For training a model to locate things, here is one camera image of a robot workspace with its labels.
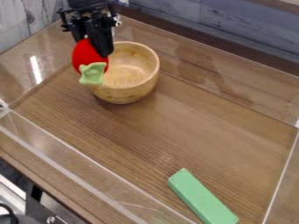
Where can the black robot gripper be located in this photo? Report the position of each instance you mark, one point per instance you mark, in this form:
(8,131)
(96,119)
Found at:
(101,16)

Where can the red plush strawberry toy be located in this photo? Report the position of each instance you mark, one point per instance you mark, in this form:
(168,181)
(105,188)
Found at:
(88,63)

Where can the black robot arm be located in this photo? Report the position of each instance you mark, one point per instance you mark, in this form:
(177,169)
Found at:
(89,20)

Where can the light wooden bowl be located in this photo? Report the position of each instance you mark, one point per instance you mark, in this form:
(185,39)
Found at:
(132,74)

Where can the black table leg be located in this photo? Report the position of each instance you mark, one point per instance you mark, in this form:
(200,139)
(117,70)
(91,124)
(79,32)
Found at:
(36,193)

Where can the green rectangular block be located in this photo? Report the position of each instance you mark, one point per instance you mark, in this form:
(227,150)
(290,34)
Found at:
(199,199)

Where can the clear acrylic front wall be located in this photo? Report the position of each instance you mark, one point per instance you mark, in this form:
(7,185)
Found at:
(87,187)

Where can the black device with cable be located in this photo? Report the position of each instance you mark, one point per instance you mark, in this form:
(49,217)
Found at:
(27,211)

